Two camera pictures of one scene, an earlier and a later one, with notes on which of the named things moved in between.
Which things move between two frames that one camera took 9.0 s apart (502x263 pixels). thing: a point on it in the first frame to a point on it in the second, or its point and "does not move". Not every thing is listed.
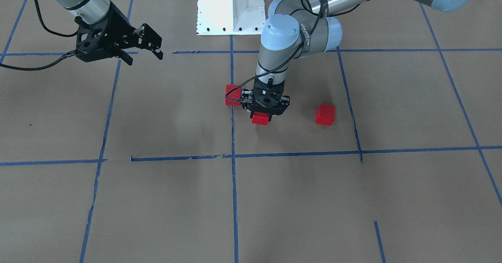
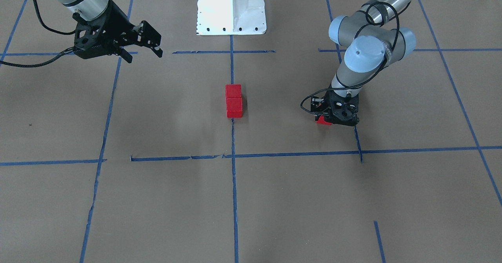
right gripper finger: (125, 57) does not move
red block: (260, 118) to (234, 106)
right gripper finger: (147, 39) does not move
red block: (235, 94) does not move
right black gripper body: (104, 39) does not move
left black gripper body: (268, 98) to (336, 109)
